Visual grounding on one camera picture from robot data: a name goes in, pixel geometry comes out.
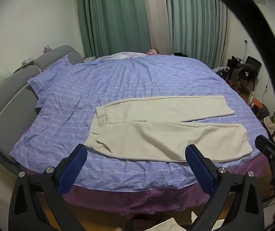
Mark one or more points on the black clothes pile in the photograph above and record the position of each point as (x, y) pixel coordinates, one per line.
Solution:
(180, 54)

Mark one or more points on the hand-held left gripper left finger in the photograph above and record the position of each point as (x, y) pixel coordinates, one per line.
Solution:
(73, 168)

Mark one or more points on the white cloth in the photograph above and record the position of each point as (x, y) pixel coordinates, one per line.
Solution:
(166, 225)

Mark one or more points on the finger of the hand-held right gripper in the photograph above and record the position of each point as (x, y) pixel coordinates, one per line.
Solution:
(267, 145)

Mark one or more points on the beige sheer curtain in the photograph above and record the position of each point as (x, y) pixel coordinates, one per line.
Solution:
(155, 16)

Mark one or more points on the tissue box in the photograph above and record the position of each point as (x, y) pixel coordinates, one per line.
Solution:
(28, 61)

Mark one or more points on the pink plush toy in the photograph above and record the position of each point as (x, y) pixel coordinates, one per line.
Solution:
(152, 52)

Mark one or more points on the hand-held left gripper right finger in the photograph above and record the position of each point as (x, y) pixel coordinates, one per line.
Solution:
(200, 170)

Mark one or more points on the cream pants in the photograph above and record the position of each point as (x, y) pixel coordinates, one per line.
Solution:
(156, 134)

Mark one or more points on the pink white quilt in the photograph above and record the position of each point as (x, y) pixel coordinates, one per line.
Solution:
(121, 55)

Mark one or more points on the grey padded headboard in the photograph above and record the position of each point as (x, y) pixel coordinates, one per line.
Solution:
(5, 101)

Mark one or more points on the red stool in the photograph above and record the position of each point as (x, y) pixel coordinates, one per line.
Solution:
(260, 105)

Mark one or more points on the black folding chair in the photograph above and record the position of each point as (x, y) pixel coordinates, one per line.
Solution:
(254, 63)

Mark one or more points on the purple bed sheet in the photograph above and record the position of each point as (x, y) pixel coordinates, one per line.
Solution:
(127, 202)

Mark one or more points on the lilac striped blanket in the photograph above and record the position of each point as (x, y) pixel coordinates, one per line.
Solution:
(127, 81)

